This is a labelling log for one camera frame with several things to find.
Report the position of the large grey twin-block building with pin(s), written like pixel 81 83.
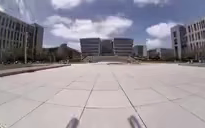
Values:
pixel 106 46

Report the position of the wide stone stairway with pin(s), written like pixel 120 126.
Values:
pixel 106 59

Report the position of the tall grey office building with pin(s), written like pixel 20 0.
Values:
pixel 10 33

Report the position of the pale multi-storey building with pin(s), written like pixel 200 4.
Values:
pixel 196 36

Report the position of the low dark building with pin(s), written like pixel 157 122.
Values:
pixel 61 51

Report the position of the low distant building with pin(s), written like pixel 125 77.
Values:
pixel 156 52

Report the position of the pale pole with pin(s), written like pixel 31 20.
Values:
pixel 26 48

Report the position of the row of trees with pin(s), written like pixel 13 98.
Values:
pixel 33 55
pixel 200 53

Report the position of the pale stone slab plaza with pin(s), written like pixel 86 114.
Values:
pixel 106 90

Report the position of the raised dark kerb strip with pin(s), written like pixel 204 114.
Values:
pixel 23 70

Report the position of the robot's own part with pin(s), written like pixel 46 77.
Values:
pixel 72 123
pixel 134 122

